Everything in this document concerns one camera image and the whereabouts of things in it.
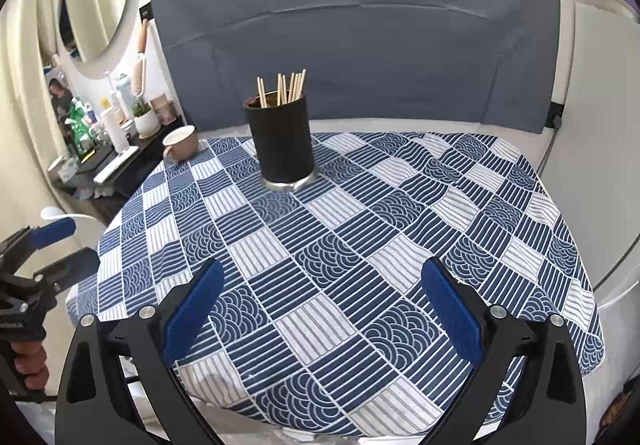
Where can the grey backdrop cloth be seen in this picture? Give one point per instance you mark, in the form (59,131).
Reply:
(350,50)

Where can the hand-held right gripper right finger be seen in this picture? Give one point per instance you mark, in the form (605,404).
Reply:
(450,310)

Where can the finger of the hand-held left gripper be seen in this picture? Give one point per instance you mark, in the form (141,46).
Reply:
(75,265)
(52,229)

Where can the black side table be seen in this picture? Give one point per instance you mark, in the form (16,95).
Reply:
(142,162)

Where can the white wardrobe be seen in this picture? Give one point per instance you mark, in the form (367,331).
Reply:
(600,125)

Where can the person's left hand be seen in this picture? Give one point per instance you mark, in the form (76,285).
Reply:
(30,367)

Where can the beige jar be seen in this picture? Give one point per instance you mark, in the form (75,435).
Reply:
(164,109)

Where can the white remote control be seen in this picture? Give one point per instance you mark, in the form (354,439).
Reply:
(115,166)

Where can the blue white patterned tablecloth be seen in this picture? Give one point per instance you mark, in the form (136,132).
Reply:
(350,245)

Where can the cream curtain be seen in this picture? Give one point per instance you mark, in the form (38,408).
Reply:
(25,125)

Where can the bunch of wooden chopsticks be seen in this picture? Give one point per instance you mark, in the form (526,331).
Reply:
(298,85)

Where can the pale blue bottle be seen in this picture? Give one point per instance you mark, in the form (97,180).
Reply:
(123,90)

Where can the brown and white cup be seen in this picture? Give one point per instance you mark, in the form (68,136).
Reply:
(182,145)

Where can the white bottle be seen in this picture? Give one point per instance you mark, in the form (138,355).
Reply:
(116,132)

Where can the tissue box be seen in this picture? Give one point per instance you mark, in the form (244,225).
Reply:
(64,169)

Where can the black cylindrical chopstick holder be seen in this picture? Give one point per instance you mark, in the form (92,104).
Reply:
(282,145)

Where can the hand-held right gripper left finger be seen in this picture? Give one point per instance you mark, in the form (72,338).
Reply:
(195,310)

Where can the small potted plant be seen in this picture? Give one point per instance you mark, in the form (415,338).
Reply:
(146,122)

